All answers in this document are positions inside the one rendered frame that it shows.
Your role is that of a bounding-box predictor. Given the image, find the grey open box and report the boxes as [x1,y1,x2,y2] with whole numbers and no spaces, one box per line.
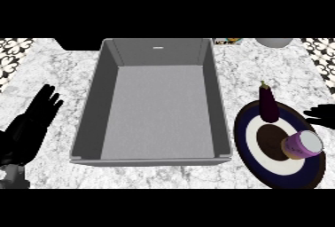
[68,38,233,168]

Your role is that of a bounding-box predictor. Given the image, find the purple can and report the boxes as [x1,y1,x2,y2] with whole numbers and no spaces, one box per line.
[280,129,326,160]

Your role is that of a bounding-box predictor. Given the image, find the colourful printed carton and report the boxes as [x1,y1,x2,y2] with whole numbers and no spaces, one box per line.
[212,38,243,46]

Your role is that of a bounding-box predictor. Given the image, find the black appliance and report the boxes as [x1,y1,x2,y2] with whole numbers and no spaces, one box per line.
[53,38,106,51]

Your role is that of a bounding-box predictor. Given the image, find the dark purple eggplant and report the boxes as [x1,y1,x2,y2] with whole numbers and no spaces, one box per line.
[258,80,282,124]

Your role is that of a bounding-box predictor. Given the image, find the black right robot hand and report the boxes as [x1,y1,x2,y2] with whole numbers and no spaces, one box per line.
[302,103,335,130]

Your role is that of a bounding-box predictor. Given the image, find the dark blue and white plate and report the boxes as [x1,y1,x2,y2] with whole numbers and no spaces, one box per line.
[233,99,328,190]

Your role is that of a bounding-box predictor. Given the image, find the grey round bowl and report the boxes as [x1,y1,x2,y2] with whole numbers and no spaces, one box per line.
[254,38,295,49]

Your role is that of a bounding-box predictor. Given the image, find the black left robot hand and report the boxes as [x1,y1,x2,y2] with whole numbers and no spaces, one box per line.
[0,83,65,167]

